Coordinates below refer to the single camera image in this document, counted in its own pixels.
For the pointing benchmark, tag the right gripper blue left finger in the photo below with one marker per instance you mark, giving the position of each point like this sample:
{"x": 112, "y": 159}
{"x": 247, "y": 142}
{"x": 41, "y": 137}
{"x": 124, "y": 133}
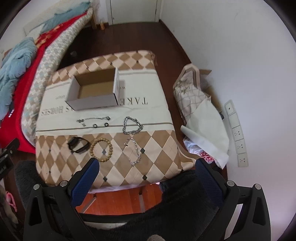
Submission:
{"x": 82, "y": 181}

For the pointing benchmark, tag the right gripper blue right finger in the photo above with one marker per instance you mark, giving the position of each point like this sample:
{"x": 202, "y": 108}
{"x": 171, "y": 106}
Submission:
{"x": 204, "y": 174}

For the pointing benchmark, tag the black smart watch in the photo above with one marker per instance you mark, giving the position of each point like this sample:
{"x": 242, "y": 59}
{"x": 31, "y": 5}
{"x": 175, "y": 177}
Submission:
{"x": 78, "y": 145}

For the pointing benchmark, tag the black fuzzy seat cushion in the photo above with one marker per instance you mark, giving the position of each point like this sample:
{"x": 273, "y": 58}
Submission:
{"x": 184, "y": 212}

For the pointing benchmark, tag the red blanket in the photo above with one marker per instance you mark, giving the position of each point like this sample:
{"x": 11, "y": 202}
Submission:
{"x": 11, "y": 124}

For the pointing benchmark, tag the white power strip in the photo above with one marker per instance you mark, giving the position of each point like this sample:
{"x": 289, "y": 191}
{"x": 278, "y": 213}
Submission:
{"x": 237, "y": 134}

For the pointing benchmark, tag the white red plastic bag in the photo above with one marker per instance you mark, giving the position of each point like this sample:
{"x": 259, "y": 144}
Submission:
{"x": 195, "y": 149}

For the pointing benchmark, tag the white cloth bag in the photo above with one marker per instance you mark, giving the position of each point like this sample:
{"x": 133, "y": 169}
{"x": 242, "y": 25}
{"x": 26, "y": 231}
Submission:
{"x": 206, "y": 129}

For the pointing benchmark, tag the diamond pattern table cloth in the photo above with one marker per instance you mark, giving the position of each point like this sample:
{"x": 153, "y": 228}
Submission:
{"x": 136, "y": 139}

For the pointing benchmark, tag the open white cardboard box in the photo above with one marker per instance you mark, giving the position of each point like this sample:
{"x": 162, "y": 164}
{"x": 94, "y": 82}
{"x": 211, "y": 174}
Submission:
{"x": 97, "y": 89}

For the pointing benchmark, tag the floral patterned pillow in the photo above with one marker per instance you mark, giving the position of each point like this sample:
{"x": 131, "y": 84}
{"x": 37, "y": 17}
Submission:
{"x": 187, "y": 91}

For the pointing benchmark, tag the blue crumpled blanket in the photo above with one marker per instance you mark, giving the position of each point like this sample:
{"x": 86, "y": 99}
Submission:
{"x": 20, "y": 57}

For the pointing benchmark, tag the checkered bed quilt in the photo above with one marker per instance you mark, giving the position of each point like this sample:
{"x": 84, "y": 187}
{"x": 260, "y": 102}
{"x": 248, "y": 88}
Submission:
{"x": 48, "y": 65}

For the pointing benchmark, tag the white pillow on bed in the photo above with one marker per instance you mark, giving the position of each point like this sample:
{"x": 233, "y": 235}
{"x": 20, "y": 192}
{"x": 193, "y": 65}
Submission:
{"x": 46, "y": 18}

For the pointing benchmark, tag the white door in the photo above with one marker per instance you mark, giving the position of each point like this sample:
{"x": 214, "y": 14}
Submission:
{"x": 133, "y": 11}

